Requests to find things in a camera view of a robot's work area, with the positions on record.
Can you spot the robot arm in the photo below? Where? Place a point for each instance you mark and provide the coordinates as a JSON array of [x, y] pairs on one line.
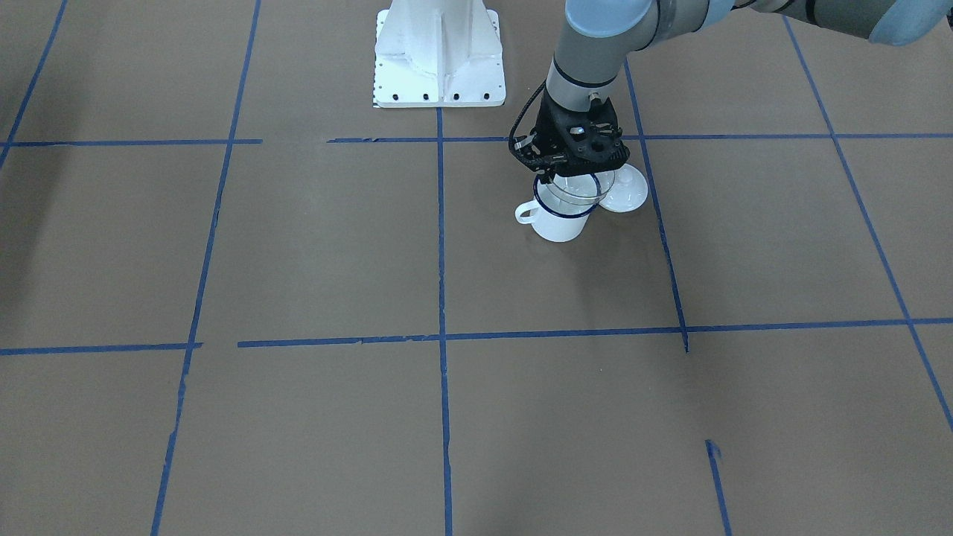
[[597, 36]]

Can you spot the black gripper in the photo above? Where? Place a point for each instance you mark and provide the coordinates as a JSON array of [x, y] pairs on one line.
[[549, 128]]

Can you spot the white enamel cup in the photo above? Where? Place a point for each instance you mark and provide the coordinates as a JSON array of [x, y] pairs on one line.
[[548, 223]]

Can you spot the white cup lid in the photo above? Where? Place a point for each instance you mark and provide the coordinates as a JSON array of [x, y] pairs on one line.
[[629, 190]]

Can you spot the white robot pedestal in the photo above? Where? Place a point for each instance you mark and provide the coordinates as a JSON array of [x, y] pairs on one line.
[[438, 53]]

